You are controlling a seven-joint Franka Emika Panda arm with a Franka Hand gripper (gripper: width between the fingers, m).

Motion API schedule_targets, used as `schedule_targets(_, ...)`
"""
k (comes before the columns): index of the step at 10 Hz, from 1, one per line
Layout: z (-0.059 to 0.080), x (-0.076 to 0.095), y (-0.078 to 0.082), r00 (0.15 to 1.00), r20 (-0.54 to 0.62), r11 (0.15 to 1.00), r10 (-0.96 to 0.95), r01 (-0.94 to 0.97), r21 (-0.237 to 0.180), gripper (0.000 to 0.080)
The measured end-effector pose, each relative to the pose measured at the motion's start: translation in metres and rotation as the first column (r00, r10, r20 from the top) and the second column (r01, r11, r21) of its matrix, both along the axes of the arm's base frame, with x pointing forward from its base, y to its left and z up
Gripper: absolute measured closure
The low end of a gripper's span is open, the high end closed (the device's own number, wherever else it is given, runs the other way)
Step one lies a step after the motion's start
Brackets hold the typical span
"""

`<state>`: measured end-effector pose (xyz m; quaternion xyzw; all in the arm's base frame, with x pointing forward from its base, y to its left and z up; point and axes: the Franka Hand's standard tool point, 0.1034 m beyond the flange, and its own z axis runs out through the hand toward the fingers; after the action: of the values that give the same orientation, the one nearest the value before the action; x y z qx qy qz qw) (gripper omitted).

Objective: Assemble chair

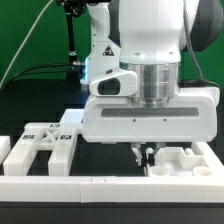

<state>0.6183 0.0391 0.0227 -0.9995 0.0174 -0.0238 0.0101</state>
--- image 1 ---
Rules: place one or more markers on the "white chair seat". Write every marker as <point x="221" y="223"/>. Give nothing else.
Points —
<point x="175" y="161"/>

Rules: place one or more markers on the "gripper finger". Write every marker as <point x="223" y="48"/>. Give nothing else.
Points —
<point x="137" y="154"/>
<point x="156" y="148"/>

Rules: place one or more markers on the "white chair back frame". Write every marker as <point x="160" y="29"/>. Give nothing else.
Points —
<point x="58" y="138"/>

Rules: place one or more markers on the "black camera stand pole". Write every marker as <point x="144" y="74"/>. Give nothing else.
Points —
<point x="73" y="9"/>

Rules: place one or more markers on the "white U-shaped obstacle fence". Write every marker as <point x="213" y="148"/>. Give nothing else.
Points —
<point x="102" y="189"/>

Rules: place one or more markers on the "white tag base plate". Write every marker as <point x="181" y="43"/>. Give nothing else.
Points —
<point x="72" y="116"/>

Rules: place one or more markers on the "white block at left edge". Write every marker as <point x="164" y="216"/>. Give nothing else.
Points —
<point x="4" y="147"/>

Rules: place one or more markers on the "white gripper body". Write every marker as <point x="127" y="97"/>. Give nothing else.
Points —
<point x="110" y="117"/>

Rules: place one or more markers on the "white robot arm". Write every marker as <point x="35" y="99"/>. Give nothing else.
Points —
<point x="142" y="100"/>

